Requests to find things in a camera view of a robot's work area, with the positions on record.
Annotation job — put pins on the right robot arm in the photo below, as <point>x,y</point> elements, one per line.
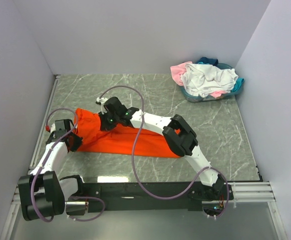
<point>179,136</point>

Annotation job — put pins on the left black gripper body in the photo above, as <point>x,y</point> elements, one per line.
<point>76,141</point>

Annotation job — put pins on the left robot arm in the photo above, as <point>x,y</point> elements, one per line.
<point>50,193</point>

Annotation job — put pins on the dark blue t shirt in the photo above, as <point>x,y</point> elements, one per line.
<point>208,61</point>

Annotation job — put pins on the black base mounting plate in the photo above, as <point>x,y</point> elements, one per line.
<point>128,196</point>

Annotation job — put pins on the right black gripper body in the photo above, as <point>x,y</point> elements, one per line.
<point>109,122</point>

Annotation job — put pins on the orange t shirt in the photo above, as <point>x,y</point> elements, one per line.
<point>120,140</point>

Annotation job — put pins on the teal t shirt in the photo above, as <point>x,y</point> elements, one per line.
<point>238,86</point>

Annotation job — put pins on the pink t shirt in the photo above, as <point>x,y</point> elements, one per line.
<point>178,72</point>

